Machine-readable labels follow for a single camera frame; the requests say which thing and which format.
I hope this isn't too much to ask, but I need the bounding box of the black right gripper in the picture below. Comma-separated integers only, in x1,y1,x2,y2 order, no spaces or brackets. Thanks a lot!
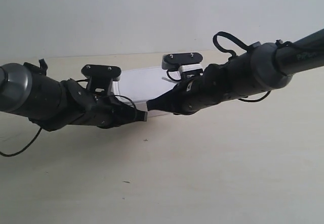
146,66,229,115

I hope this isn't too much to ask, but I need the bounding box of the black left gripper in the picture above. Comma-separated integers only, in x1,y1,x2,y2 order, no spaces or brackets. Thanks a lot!
61,79,147,129

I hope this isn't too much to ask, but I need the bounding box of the white lidded plastic container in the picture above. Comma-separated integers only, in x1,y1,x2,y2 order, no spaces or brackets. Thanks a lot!
112,67,175,111

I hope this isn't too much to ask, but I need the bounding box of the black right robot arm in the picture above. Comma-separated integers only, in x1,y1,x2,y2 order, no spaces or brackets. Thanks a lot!
146,30,323,115

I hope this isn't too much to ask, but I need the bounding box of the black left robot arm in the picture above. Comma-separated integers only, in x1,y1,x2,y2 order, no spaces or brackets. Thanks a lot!
1,59,147,131

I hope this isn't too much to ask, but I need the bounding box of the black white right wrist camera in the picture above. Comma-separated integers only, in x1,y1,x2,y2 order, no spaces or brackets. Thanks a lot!
161,52,204,83

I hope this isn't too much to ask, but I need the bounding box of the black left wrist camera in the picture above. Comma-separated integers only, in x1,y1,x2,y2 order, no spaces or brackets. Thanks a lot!
81,64,122,96

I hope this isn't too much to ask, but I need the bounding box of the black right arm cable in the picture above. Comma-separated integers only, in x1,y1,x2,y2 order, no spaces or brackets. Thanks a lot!
212,31,251,58

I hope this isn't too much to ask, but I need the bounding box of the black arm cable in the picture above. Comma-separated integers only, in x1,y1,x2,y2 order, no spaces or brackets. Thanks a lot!
0,126,43,157
212,31,251,58

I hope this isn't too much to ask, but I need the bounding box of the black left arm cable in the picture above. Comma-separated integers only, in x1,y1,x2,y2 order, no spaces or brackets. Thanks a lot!
0,126,43,157

